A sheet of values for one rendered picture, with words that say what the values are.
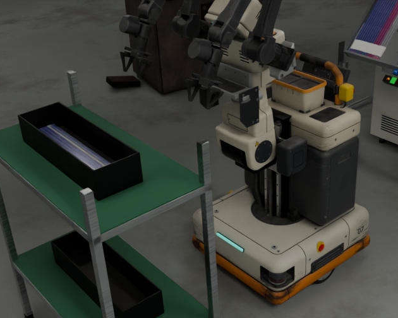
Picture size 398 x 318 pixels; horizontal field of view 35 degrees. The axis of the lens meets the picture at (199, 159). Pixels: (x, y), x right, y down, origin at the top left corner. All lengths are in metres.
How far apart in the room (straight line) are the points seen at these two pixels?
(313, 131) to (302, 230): 0.50
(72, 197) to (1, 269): 1.44
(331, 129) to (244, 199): 0.69
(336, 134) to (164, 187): 0.98
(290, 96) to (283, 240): 0.65
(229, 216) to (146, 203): 1.13
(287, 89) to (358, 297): 1.02
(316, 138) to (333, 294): 0.77
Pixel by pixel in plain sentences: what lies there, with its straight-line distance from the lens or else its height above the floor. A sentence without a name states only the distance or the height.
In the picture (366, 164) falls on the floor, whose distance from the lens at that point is 4.08.
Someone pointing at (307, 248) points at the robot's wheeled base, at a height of 0.27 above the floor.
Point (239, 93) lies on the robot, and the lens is 2.45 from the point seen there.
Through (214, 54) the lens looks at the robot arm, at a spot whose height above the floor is 1.29.
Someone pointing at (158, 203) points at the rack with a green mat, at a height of 0.95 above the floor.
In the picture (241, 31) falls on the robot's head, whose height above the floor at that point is 1.28.
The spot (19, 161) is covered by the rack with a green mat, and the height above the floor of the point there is 0.95.
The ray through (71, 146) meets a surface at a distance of 2.29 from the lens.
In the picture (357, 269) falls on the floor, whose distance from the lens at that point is 3.22.
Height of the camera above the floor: 2.02
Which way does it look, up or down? 29 degrees down
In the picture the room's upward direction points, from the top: 4 degrees counter-clockwise
